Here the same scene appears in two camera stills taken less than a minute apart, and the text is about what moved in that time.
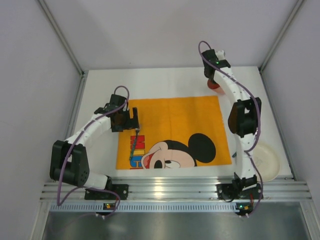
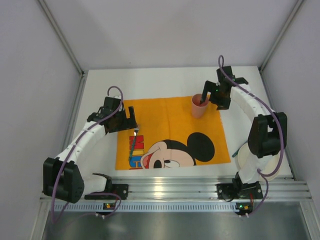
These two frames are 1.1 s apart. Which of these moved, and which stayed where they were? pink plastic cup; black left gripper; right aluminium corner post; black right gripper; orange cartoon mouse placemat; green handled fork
Moved: pink plastic cup; black right gripper
Stayed: black left gripper; green handled fork; right aluminium corner post; orange cartoon mouse placemat
